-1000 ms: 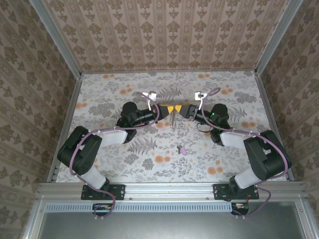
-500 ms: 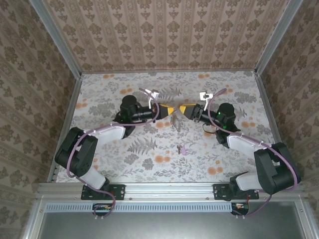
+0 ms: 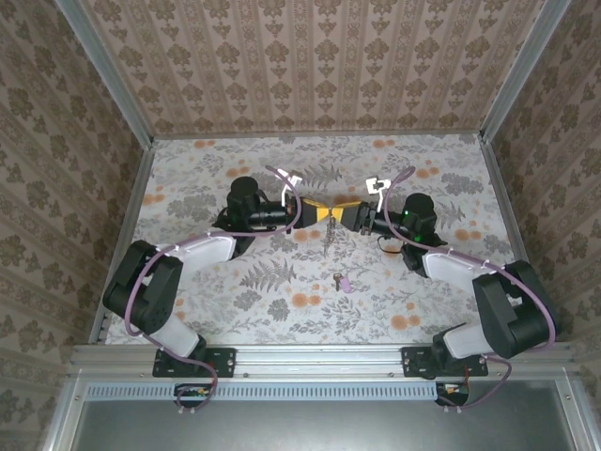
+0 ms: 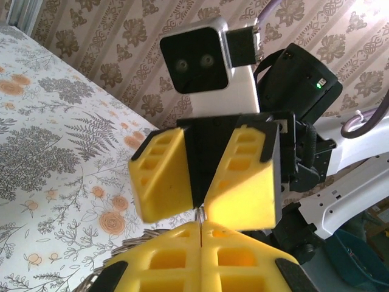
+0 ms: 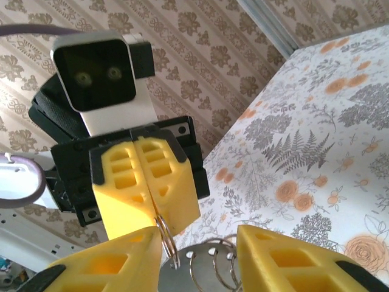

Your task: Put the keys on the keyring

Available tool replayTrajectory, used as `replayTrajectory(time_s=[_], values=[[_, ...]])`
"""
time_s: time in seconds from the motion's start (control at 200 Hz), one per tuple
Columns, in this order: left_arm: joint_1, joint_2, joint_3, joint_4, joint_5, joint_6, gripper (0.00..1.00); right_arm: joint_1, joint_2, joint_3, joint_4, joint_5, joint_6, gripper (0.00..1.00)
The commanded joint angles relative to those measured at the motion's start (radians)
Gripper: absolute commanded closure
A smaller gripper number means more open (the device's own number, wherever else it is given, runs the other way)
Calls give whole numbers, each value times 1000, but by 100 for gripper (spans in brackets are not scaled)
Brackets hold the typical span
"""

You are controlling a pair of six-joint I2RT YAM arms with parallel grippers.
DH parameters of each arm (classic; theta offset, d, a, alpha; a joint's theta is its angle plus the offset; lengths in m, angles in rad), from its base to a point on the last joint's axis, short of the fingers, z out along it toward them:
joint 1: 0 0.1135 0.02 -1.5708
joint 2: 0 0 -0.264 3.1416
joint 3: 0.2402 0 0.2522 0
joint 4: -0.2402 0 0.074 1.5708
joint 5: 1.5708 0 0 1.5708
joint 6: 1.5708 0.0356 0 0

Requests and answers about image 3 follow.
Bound grey metal sheet panel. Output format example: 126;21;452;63
41;378;601;451

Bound long aluminium frame rail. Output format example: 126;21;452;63
68;344;581;380

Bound black controller board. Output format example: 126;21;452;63
174;382;213;408
435;381;471;408

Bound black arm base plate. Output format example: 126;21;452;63
402;346;488;380
153;346;237;378

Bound grey slotted cable duct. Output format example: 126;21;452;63
86;381;440;401

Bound floral patterned table cover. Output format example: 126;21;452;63
100;133;525;347

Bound thin black cable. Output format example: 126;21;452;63
378;233;406;260

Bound aluminium corner post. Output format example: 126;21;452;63
477;0;561;142
53;0;155;145

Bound aluminium side rail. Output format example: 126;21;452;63
477;134;579;349
89;138;155;348

